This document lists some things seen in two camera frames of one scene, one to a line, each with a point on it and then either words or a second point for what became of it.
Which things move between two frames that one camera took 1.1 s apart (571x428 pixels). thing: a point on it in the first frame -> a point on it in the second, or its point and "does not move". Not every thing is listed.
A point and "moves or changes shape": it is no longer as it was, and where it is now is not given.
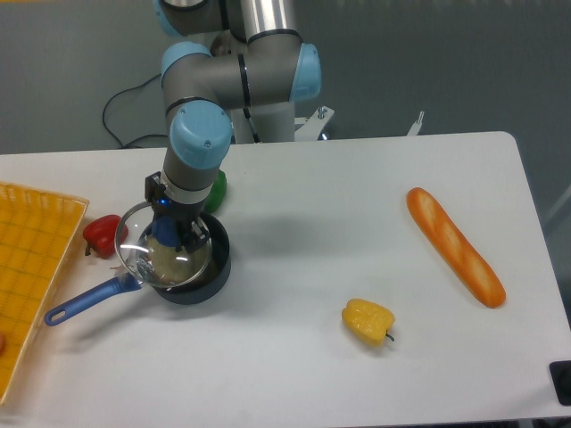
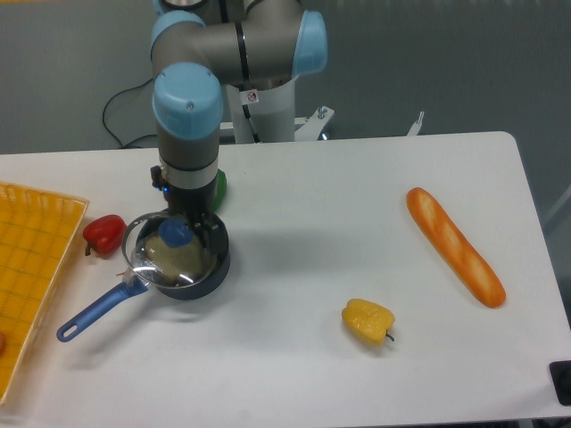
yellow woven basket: (38, 232) does not move
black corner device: (561, 374) does not move
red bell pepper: (100, 235) does not move
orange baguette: (446, 238) does not move
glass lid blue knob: (149, 263) moves or changes shape
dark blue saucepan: (205, 286) moves or changes shape
